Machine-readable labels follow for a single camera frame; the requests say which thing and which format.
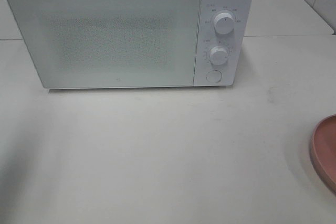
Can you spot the white timer knob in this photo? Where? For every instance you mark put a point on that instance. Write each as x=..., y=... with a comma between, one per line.
x=218, y=55

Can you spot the pink plate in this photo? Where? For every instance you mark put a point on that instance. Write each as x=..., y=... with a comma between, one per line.
x=322, y=151

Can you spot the round white door button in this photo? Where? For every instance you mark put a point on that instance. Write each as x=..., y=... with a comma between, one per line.
x=214, y=76

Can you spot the upper white power knob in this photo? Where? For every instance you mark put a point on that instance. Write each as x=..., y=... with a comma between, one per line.
x=224, y=22

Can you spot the white microwave door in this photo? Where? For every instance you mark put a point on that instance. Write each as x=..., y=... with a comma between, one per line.
x=110, y=43

